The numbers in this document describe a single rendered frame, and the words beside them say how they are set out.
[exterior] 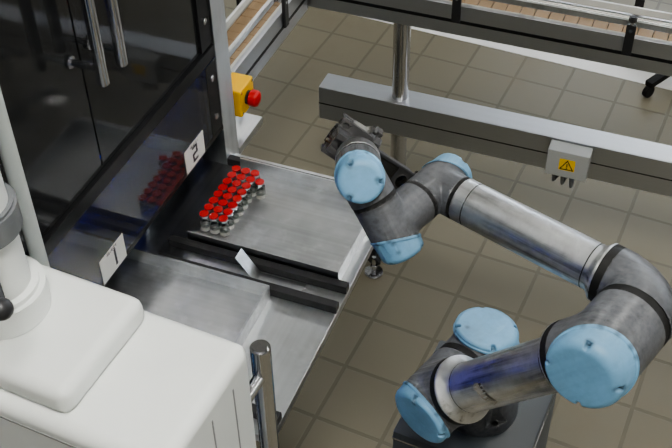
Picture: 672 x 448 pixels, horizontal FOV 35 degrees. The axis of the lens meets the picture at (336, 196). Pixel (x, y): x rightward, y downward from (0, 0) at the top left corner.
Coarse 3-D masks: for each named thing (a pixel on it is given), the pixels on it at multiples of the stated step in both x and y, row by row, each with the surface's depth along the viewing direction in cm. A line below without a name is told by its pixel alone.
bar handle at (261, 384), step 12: (252, 348) 123; (264, 348) 123; (252, 360) 123; (264, 360) 123; (252, 372) 125; (264, 372) 124; (252, 384) 124; (264, 384) 126; (252, 396) 123; (264, 396) 127; (264, 408) 129; (264, 420) 130; (276, 420) 132; (264, 432) 132; (276, 432) 133; (264, 444) 134; (276, 444) 135
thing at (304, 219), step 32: (288, 192) 234; (320, 192) 234; (256, 224) 226; (288, 224) 226; (320, 224) 226; (352, 224) 226; (256, 256) 217; (288, 256) 219; (320, 256) 218; (352, 256) 218
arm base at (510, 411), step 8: (496, 408) 193; (504, 408) 194; (512, 408) 195; (488, 416) 193; (496, 416) 194; (504, 416) 194; (512, 416) 196; (472, 424) 194; (480, 424) 193; (488, 424) 194; (496, 424) 195; (504, 424) 195; (464, 432) 196; (472, 432) 195; (480, 432) 194; (488, 432) 194; (496, 432) 195
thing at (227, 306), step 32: (128, 256) 218; (160, 256) 214; (128, 288) 212; (160, 288) 212; (192, 288) 212; (224, 288) 212; (256, 288) 210; (192, 320) 206; (224, 320) 206; (256, 320) 206
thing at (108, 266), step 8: (120, 240) 200; (112, 248) 198; (120, 248) 201; (104, 256) 196; (112, 256) 199; (120, 256) 202; (104, 264) 196; (112, 264) 199; (104, 272) 197; (112, 272) 200; (104, 280) 198
